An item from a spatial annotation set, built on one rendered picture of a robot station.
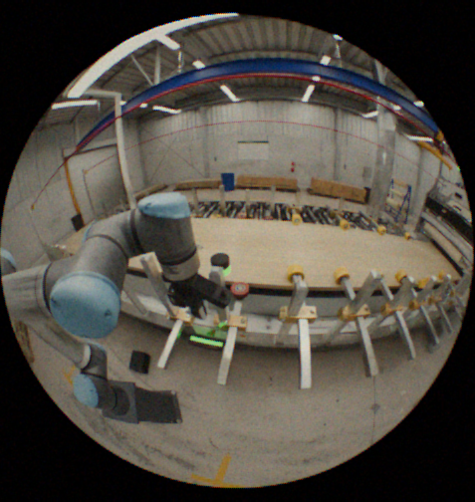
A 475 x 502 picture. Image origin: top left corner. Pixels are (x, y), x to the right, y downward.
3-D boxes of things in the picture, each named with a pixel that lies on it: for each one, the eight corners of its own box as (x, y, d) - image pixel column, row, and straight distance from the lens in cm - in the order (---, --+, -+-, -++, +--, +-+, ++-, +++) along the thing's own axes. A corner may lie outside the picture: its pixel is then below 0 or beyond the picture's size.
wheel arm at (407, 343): (411, 359, 85) (417, 355, 83) (407, 362, 82) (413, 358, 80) (377, 277, 100) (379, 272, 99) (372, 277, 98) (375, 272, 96)
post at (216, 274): (231, 341, 83) (219, 273, 42) (224, 340, 83) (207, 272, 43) (232, 335, 84) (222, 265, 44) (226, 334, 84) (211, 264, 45)
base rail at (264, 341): (454, 311, 252) (460, 305, 249) (56, 273, 287) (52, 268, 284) (452, 306, 253) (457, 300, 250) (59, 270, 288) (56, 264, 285)
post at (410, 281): (362, 340, 104) (417, 281, 76) (357, 341, 102) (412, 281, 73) (361, 335, 106) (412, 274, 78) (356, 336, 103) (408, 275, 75)
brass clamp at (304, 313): (313, 325, 62) (317, 319, 58) (277, 325, 59) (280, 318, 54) (311, 312, 65) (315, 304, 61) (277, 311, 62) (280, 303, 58)
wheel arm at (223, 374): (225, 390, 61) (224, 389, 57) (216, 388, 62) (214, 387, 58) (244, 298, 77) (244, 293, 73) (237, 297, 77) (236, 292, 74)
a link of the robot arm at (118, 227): (68, 244, 30) (127, 221, 24) (93, 218, 40) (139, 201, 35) (94, 287, 34) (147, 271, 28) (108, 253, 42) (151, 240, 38)
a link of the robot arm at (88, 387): (97, 409, 106) (71, 401, 94) (95, 380, 108) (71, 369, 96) (118, 411, 95) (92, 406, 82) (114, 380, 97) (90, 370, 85)
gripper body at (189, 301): (183, 288, 49) (171, 256, 42) (209, 292, 46) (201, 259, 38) (172, 308, 45) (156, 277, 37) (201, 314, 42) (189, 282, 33)
